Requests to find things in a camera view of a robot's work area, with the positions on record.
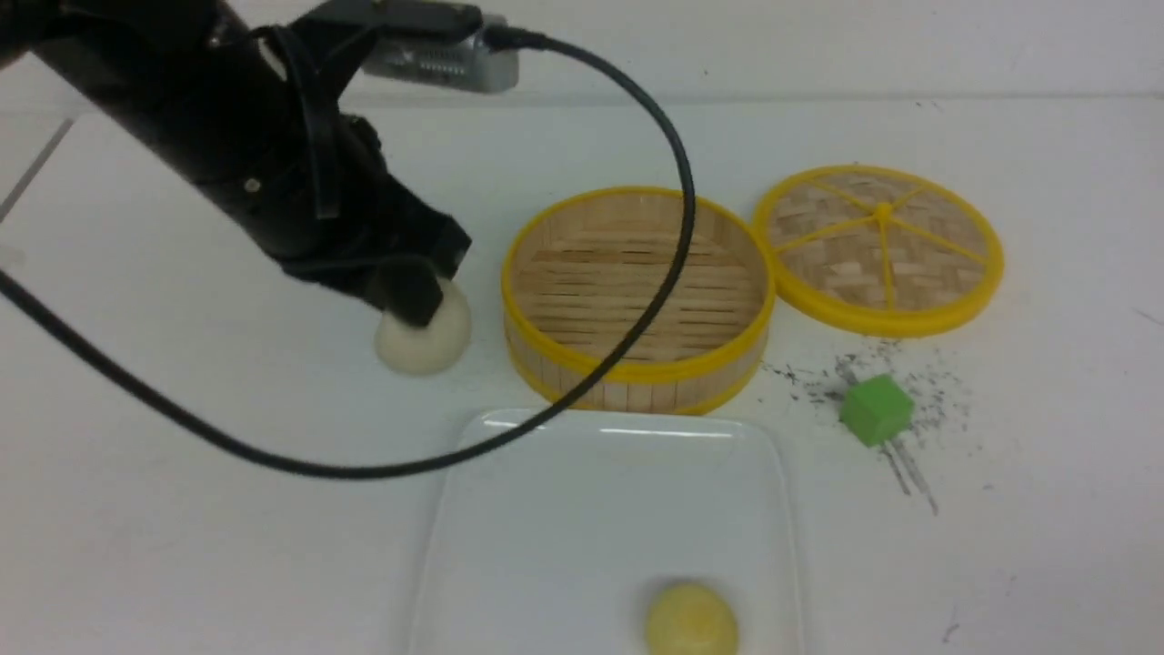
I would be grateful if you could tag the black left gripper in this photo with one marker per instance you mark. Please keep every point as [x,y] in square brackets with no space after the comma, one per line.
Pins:
[331,215]

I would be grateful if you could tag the white steamed bun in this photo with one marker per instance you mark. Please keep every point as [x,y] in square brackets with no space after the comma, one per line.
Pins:
[426,351]

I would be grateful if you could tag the yellow steamed bun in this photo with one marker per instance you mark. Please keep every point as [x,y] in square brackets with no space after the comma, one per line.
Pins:
[691,618]

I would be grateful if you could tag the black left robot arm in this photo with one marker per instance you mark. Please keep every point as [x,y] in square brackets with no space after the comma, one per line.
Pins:
[150,65]

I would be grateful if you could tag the white rectangular plate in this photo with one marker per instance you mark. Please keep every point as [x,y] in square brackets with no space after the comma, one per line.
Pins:
[559,542]

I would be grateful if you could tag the bamboo steamer basket yellow rim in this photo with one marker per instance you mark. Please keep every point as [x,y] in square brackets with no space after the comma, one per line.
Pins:
[582,272]

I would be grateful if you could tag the woven bamboo steamer lid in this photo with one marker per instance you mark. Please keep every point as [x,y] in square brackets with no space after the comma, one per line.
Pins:
[872,250]

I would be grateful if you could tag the green foam cube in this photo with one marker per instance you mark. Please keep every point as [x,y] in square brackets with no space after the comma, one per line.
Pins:
[876,410]

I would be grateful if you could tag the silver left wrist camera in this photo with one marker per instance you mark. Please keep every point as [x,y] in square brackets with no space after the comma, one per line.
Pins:
[419,42]

